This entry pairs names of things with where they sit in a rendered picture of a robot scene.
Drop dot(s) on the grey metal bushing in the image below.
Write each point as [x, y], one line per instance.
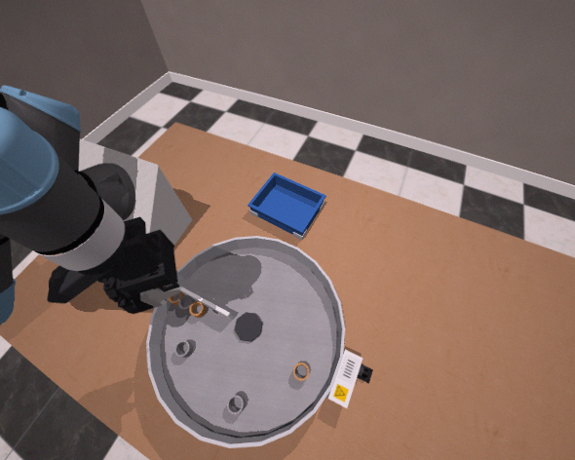
[178, 347]
[182, 301]
[229, 406]

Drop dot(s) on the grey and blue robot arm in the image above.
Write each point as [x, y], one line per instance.
[45, 205]

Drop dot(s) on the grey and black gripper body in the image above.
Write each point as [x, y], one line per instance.
[137, 265]

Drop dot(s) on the blue open crate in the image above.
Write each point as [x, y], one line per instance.
[287, 204]

